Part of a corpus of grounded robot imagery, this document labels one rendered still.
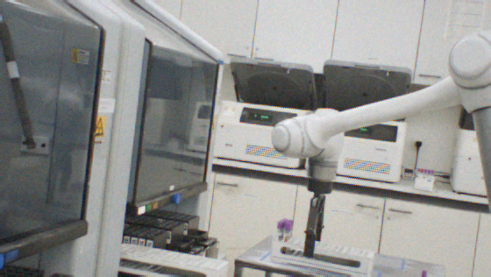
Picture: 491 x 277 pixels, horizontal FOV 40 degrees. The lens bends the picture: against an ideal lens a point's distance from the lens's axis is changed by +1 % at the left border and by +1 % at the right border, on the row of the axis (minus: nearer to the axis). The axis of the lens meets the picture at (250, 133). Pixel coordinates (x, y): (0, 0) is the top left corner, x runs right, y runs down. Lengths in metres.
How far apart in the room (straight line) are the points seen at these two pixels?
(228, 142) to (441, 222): 1.32
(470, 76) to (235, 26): 2.98
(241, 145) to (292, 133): 2.26
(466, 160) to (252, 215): 1.28
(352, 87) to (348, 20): 0.41
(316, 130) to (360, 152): 2.13
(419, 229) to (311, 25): 1.41
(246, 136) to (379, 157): 0.79
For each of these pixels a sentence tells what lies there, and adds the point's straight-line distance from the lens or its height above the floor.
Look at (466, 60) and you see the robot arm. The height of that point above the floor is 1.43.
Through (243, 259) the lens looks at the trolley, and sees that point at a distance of 2.01.
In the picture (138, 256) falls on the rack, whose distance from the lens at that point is 1.75.
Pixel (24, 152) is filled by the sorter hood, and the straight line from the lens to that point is 1.23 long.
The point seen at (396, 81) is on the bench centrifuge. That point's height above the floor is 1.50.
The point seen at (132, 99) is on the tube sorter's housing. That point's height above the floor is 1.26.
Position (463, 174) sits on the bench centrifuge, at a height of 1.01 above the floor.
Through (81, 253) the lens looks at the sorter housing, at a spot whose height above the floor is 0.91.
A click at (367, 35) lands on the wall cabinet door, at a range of 4.25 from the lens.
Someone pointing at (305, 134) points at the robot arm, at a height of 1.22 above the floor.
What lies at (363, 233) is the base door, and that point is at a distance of 3.97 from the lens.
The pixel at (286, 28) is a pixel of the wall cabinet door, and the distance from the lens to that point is 4.32.
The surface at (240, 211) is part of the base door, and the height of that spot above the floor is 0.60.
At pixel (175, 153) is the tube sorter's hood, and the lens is 1.95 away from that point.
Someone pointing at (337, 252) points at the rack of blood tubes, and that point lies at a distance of 2.00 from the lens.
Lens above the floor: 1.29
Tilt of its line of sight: 3 degrees down
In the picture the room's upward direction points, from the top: 7 degrees clockwise
